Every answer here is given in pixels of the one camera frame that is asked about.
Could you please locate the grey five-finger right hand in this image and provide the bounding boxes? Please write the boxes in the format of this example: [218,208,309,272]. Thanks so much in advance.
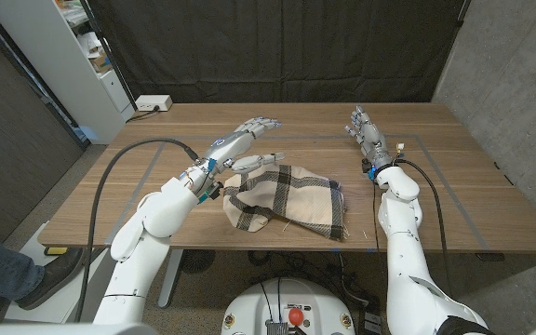
[344,104,395,173]

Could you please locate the grey five-finger left hand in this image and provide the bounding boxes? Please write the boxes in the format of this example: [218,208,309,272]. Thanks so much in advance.
[195,115,287,181]

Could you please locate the cream plaid scarf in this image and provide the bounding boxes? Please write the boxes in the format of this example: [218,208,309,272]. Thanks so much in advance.
[222,163,347,242]

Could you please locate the white power strip box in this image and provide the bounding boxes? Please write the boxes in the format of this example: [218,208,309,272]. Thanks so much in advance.
[135,94,174,113]

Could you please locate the black backdrop curtain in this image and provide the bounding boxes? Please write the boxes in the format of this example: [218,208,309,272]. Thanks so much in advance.
[86,0,472,104]

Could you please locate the black round grille disc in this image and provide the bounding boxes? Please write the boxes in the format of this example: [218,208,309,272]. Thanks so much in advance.
[179,249,216,275]

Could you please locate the grey table leg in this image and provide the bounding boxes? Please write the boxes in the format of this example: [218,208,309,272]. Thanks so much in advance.
[157,249,185,309]

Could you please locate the black backdrop stand pole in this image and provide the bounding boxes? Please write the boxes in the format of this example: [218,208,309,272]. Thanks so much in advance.
[77,0,139,112]

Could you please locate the cardboard box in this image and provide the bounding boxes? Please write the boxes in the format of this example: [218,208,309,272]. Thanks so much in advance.
[88,50,114,74]

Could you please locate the white robot torso base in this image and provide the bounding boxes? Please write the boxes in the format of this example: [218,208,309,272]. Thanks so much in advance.
[220,277,356,335]

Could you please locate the black floor power strip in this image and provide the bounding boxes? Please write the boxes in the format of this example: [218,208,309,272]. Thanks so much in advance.
[358,297,383,335]

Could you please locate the white shelf cabinet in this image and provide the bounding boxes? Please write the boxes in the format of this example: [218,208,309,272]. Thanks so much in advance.
[0,0,137,145]

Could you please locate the person's black shoe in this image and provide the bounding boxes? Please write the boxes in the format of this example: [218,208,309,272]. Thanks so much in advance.
[15,247,87,312]

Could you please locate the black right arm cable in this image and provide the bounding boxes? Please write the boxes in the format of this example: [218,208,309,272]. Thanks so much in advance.
[394,157,453,299]

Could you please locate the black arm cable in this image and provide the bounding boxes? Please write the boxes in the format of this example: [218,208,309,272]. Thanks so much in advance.
[73,137,200,323]
[394,157,453,299]

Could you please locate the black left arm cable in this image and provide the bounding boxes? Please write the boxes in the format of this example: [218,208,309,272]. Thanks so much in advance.
[73,137,200,323]

